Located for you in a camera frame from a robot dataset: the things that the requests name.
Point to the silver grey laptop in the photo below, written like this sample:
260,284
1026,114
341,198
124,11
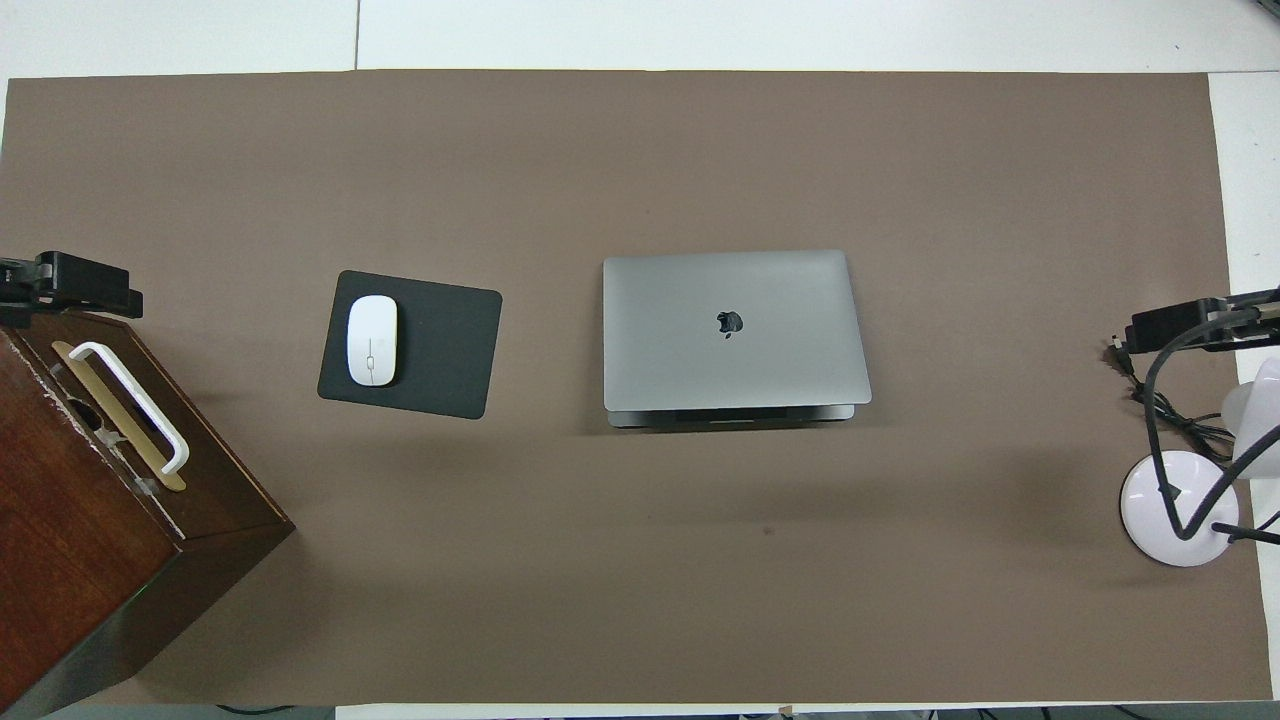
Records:
700,360

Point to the white computer mouse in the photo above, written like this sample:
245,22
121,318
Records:
372,340

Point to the black mouse pad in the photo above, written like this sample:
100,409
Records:
445,345

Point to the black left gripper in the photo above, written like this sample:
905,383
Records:
20,290

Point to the white desk lamp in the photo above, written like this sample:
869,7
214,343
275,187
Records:
1145,510

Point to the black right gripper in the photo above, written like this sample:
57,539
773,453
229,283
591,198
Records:
1250,320

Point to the dark brown wooden box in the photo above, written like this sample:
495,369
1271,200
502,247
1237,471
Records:
80,560

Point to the brown table mat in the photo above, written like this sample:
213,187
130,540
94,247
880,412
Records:
600,150

